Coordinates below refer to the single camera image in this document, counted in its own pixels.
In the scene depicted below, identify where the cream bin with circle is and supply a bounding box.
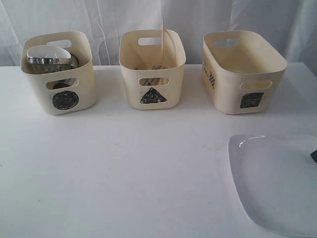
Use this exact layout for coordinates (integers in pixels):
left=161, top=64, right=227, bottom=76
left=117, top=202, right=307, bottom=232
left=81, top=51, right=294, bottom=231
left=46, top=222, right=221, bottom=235
left=20, top=31, right=97, bottom=115

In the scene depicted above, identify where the steel table knife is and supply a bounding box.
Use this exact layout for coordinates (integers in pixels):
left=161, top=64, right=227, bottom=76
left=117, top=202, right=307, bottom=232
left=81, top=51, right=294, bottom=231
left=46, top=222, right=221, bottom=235
left=144, top=65, right=162, bottom=86

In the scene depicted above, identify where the cream bin with square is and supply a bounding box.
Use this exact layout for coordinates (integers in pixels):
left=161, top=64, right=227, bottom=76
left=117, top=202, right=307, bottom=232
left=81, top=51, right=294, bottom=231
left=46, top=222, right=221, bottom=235
left=202, top=30, right=288, bottom=115

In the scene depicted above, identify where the white curtain backdrop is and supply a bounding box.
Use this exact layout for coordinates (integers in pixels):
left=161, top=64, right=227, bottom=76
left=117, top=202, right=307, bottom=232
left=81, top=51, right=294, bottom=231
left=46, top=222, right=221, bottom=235
left=0, top=0, right=317, bottom=71

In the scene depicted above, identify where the small white ceramic bowl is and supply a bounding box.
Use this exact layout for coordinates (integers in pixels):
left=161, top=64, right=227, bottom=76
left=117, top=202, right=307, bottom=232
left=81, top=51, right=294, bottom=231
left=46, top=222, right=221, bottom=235
left=27, top=45, right=71, bottom=59

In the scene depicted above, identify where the steel mug with handle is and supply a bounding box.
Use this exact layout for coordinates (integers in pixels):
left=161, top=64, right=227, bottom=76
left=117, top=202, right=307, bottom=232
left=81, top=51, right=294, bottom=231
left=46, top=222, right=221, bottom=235
left=53, top=54, right=79, bottom=89

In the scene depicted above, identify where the large white square plate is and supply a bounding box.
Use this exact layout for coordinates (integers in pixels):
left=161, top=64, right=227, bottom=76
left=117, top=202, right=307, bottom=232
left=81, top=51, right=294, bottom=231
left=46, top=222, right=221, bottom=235
left=228, top=134, right=317, bottom=238

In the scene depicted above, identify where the cream bin with triangle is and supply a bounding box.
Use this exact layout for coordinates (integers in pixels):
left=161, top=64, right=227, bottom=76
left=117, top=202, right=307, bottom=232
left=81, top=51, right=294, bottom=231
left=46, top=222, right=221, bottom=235
left=119, top=29, right=186, bottom=110

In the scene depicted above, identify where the stainless steel bowl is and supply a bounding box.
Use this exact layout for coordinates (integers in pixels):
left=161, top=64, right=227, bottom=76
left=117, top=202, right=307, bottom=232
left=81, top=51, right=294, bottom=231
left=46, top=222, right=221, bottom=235
left=27, top=57, right=72, bottom=74

